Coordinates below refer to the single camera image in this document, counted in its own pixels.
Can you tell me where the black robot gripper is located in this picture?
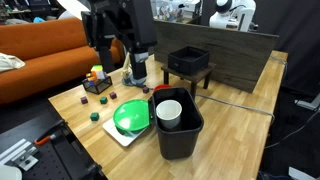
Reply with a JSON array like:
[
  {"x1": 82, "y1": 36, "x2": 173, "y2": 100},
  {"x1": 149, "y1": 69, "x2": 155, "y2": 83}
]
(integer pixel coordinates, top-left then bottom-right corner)
[{"x1": 81, "y1": 0, "x2": 158, "y2": 85}]

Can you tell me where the green plastic plate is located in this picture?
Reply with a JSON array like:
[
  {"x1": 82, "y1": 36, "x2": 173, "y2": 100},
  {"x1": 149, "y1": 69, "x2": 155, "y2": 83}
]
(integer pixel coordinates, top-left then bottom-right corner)
[{"x1": 112, "y1": 98, "x2": 153, "y2": 133}]

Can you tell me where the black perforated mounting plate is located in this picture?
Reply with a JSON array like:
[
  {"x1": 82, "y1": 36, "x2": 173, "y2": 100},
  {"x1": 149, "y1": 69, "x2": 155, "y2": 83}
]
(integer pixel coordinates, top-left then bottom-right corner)
[{"x1": 0, "y1": 111, "x2": 108, "y2": 180}]

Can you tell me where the grey round base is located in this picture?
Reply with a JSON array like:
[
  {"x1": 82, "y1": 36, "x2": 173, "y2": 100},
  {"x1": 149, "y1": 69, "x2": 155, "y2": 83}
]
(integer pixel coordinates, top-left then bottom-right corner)
[{"x1": 121, "y1": 74, "x2": 148, "y2": 89}]

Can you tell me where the multicoloured puzzle cube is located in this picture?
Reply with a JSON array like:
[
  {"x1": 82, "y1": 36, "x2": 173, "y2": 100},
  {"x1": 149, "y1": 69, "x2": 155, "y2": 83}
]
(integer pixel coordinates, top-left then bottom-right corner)
[{"x1": 85, "y1": 64, "x2": 107, "y2": 85}]

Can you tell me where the black square box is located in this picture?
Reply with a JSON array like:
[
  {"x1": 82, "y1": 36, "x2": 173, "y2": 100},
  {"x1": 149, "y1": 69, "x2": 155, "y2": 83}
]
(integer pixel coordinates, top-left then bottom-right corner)
[{"x1": 167, "y1": 45, "x2": 211, "y2": 77}]

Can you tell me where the white paper cup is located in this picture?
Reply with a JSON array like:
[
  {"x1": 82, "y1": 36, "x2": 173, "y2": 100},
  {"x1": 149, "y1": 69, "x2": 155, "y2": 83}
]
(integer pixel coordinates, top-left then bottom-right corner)
[{"x1": 155, "y1": 99, "x2": 183, "y2": 131}]

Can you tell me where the white kitchen scale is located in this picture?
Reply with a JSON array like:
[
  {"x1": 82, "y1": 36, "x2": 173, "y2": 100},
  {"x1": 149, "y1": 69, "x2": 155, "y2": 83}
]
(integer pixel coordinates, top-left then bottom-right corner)
[{"x1": 101, "y1": 118, "x2": 152, "y2": 148}]

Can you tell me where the shelf with boxes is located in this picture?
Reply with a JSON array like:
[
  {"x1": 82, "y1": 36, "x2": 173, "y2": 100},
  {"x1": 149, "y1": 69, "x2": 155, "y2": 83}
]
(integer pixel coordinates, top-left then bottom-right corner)
[{"x1": 150, "y1": 0, "x2": 203, "y2": 24}]

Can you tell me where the white curved object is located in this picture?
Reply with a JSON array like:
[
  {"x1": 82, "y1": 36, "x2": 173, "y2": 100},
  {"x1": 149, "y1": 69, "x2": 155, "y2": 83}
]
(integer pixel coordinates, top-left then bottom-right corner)
[{"x1": 55, "y1": 0, "x2": 92, "y2": 20}]

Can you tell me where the dark wooden stool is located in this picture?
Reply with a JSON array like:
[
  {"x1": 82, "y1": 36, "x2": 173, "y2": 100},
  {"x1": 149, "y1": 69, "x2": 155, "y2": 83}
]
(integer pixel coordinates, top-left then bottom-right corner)
[{"x1": 160, "y1": 62, "x2": 217, "y2": 100}]

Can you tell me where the orange sofa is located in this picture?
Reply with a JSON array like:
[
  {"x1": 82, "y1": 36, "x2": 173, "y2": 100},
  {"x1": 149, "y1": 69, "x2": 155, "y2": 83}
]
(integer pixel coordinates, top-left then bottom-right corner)
[{"x1": 0, "y1": 17, "x2": 126, "y2": 106}]

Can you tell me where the black plastic bin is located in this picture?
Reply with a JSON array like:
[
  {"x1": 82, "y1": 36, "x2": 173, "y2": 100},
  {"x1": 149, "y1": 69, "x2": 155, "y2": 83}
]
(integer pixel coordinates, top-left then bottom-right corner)
[{"x1": 147, "y1": 87, "x2": 205, "y2": 161}]

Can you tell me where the orange and black clamp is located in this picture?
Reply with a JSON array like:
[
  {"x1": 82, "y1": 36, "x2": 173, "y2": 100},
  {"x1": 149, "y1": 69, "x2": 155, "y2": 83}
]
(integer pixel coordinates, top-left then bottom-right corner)
[{"x1": 33, "y1": 118, "x2": 69, "y2": 147}]

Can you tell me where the dark wooden board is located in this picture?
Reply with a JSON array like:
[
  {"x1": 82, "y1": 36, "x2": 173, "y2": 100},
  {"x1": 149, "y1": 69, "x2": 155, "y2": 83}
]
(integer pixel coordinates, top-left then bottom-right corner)
[{"x1": 153, "y1": 19, "x2": 280, "y2": 94}]

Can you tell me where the white cloth bag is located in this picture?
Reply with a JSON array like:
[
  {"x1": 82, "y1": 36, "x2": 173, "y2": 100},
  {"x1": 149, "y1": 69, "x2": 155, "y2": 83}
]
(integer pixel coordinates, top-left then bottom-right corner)
[{"x1": 0, "y1": 52, "x2": 26, "y2": 74}]

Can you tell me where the light grey metal bar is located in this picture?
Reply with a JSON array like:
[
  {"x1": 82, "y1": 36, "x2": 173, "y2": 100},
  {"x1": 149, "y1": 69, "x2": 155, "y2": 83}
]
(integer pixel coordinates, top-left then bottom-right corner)
[{"x1": 294, "y1": 92, "x2": 320, "y2": 112}]

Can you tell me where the white flat object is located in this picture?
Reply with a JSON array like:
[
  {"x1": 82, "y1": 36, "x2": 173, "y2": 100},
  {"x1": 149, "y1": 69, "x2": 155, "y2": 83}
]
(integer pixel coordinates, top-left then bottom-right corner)
[{"x1": 287, "y1": 166, "x2": 317, "y2": 180}]

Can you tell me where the black wire basket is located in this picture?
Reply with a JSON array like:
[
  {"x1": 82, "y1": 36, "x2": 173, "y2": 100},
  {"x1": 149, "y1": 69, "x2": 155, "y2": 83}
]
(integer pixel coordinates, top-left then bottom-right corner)
[{"x1": 82, "y1": 75, "x2": 114, "y2": 96}]

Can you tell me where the grey cable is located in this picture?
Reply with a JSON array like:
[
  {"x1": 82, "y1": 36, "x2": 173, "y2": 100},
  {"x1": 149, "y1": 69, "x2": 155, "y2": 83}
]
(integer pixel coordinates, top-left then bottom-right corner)
[{"x1": 194, "y1": 93, "x2": 276, "y2": 125}]

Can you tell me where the silver aluminium bracket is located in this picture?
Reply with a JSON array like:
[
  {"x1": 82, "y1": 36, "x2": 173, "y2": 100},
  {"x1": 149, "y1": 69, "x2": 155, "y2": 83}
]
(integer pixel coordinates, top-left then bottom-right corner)
[{"x1": 0, "y1": 138, "x2": 40, "y2": 173}]

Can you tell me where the blue cable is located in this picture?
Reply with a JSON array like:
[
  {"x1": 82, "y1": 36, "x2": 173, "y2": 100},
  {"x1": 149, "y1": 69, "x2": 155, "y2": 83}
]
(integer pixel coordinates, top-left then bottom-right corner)
[{"x1": 257, "y1": 170, "x2": 288, "y2": 180}]

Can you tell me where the black floor cable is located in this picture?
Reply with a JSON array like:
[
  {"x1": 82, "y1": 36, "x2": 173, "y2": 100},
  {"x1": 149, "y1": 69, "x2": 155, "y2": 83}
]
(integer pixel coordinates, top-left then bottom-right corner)
[{"x1": 264, "y1": 108, "x2": 320, "y2": 150}]

